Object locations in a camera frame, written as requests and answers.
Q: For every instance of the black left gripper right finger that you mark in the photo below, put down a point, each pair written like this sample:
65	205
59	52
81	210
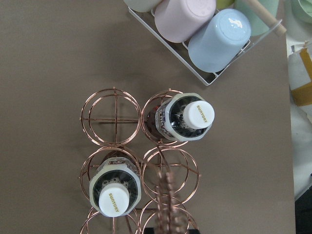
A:
193	231

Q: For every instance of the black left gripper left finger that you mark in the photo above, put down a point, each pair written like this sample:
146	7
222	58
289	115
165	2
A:
149	230

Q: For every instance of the copper wire bottle basket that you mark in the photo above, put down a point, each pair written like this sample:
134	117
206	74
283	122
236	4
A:
113	120

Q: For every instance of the tea bottle middle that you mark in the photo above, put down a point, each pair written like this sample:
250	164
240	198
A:
115	189

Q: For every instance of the tea bottle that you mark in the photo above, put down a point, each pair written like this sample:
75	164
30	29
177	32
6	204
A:
183	117
115	189

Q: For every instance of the tea bottle front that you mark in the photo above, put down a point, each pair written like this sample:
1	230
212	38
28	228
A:
183	117

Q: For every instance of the white cup rack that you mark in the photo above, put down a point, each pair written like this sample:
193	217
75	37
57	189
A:
180	50

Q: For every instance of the blue cup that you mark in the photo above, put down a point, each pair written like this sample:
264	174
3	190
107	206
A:
213	47

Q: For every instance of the pink cup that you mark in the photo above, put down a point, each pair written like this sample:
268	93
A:
178	20

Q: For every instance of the white cup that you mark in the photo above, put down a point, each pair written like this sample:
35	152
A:
142	5

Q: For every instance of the yellow cup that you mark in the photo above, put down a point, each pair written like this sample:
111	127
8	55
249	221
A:
223	4

